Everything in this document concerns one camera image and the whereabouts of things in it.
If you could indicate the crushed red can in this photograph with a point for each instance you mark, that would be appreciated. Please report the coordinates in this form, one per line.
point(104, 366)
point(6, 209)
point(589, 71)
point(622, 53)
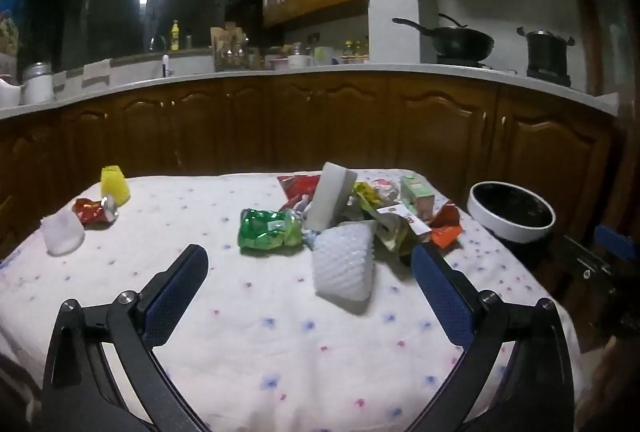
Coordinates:
point(90, 212)

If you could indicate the colourful wall poster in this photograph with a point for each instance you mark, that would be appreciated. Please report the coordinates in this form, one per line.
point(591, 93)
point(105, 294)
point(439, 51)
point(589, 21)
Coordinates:
point(10, 21)

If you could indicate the red snack bag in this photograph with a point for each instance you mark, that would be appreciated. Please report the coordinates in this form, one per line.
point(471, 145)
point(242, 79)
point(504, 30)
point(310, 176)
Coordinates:
point(300, 187)

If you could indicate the group of jars and boxes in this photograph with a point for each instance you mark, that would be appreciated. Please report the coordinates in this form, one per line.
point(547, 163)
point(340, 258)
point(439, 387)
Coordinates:
point(230, 49)

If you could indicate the orange wrapper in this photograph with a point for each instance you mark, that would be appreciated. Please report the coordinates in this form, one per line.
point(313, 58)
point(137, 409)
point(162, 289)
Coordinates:
point(445, 234)

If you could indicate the yellow bottle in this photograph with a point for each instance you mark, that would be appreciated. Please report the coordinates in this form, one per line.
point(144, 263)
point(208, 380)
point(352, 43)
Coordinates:
point(175, 36)

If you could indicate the white bowl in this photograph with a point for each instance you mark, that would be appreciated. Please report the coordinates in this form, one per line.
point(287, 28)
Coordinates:
point(10, 94)

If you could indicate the green snack bag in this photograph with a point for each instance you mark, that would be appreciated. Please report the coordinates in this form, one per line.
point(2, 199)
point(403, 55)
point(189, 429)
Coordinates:
point(267, 232)

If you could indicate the wooden base cabinets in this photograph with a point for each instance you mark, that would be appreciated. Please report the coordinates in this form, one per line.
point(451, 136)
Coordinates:
point(300, 126)

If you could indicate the small white foam fruit net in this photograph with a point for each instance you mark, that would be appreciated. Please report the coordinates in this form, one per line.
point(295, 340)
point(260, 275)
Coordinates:
point(62, 234)

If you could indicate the dark kitchen window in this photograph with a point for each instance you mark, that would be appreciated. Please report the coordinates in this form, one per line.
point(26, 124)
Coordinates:
point(140, 1)

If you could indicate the white trash bin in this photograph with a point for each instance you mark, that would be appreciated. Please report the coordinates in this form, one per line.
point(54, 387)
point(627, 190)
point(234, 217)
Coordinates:
point(512, 212)

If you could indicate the metal faucet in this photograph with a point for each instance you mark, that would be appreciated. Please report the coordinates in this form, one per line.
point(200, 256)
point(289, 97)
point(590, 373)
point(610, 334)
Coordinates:
point(157, 42)

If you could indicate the black cooking pot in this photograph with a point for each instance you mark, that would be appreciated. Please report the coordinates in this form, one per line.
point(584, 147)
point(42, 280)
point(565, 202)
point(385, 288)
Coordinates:
point(547, 51)

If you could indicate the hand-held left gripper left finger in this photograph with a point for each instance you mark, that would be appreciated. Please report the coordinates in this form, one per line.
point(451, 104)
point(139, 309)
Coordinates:
point(170, 298)

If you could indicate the yellow foam fruit net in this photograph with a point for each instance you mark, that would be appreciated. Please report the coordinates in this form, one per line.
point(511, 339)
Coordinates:
point(115, 187)

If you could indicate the cooking oil bottles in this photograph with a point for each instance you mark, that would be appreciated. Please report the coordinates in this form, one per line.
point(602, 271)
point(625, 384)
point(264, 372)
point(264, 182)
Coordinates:
point(354, 51)

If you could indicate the white dotted tablecloth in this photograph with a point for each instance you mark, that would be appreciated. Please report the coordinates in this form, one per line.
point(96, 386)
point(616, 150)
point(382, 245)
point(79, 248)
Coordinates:
point(260, 342)

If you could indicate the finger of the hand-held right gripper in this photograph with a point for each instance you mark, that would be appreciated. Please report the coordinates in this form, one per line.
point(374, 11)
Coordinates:
point(619, 242)

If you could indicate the white foam block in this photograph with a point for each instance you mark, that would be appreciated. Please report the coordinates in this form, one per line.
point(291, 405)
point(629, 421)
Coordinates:
point(330, 197)

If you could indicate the large white foam fruit net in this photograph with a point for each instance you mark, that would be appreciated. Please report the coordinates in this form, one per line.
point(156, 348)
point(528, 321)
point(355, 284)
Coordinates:
point(345, 262)

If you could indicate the white packet with red strip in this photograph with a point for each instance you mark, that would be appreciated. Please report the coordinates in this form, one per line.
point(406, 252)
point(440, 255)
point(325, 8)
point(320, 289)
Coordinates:
point(405, 218)

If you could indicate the white mug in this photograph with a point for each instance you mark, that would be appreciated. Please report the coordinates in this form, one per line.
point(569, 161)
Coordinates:
point(299, 60)

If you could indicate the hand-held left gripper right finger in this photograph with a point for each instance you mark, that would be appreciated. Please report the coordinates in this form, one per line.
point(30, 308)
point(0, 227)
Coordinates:
point(442, 298)

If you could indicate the white canister with metal lid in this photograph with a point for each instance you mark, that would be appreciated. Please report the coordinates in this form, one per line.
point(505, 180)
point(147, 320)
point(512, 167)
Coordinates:
point(38, 84)

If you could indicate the black wok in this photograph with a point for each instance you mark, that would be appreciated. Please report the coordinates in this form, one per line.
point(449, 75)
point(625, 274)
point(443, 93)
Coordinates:
point(460, 39)

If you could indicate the white kitchen countertop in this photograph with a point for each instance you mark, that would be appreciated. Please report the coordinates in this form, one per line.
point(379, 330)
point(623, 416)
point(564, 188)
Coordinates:
point(350, 68)

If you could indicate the olive yellow wrapper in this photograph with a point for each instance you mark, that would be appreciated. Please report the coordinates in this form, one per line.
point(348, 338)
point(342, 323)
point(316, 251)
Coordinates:
point(395, 239)

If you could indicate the small white bottle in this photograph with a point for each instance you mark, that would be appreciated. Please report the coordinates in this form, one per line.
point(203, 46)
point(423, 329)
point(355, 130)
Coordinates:
point(165, 65)

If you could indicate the clear packet with red label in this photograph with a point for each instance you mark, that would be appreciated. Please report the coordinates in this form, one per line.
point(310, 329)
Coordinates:
point(386, 188)

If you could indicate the green carton box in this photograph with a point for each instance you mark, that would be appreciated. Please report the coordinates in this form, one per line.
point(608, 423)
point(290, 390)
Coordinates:
point(417, 194)

